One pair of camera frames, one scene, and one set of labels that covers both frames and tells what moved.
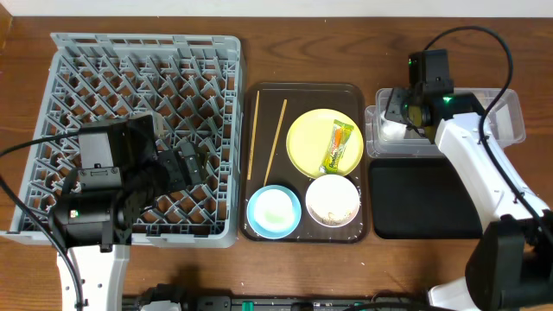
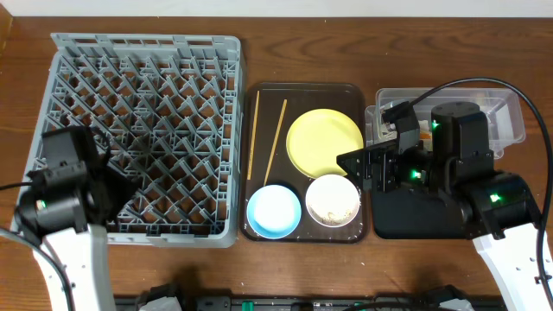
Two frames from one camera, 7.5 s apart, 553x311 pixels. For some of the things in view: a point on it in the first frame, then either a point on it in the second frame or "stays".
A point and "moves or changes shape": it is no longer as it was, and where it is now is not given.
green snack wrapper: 336,147 moves or changes shape
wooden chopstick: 276,142 stays
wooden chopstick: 253,135 stays
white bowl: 333,200 stays
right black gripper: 397,98 -> 383,156
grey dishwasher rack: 194,86 stays
